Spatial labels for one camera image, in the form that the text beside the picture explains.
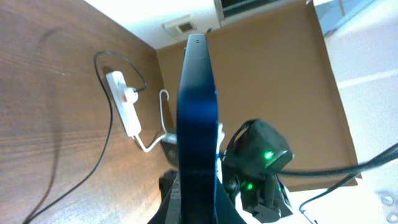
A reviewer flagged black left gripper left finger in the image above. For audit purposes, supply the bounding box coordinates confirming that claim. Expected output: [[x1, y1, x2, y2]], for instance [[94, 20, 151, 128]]
[[148, 170, 181, 224]]

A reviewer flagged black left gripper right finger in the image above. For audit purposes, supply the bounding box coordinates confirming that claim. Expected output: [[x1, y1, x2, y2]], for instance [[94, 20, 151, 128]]
[[215, 179, 246, 224]]

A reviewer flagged blue Galaxy smartphone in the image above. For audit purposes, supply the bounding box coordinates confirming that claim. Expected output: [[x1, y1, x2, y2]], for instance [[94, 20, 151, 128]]
[[177, 34, 218, 223]]

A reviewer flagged black USB charging cable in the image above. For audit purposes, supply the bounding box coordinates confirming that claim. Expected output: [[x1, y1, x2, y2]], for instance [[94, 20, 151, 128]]
[[21, 50, 147, 224]]

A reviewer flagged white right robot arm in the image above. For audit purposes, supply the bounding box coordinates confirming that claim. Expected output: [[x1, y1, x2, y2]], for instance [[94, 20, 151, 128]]
[[221, 119, 294, 223]]

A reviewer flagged white USB charger plug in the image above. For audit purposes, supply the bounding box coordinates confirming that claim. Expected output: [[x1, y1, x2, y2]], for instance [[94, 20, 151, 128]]
[[122, 87, 139, 104]]

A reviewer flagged white power strip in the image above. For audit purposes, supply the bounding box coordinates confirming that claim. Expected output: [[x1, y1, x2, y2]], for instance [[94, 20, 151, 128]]
[[106, 71, 141, 137]]

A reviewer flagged brown wooden side panel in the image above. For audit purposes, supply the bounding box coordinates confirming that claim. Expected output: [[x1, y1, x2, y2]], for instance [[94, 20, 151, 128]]
[[156, 0, 360, 192]]

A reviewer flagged white power strip cord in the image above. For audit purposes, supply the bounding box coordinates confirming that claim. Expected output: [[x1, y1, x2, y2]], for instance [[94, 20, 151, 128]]
[[131, 88, 178, 153]]

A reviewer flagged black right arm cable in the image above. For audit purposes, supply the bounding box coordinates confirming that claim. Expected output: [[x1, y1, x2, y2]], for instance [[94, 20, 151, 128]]
[[273, 146, 398, 224]]

